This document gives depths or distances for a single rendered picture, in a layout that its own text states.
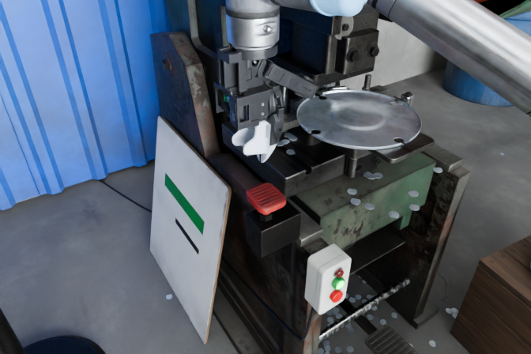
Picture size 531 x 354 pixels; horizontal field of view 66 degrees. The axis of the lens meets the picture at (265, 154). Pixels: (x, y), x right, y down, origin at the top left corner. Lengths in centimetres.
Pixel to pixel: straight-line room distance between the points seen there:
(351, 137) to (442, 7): 41
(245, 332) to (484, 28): 115
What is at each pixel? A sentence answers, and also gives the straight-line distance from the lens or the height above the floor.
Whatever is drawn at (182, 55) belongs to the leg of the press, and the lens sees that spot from 116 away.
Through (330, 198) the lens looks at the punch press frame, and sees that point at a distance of 95.
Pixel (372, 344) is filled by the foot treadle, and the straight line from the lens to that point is 130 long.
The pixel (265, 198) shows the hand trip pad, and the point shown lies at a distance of 76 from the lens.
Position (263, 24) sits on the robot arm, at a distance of 57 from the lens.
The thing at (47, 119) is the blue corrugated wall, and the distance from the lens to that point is 204.
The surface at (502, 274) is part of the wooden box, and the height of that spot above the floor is 35.
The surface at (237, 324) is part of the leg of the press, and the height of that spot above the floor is 3.
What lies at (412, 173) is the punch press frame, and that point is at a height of 64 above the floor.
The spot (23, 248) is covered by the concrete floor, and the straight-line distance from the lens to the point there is 198.
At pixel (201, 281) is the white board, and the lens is 135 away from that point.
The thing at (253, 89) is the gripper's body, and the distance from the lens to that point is 61.
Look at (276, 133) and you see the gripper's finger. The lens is 64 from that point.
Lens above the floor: 124
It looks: 33 degrees down
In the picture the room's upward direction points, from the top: straight up
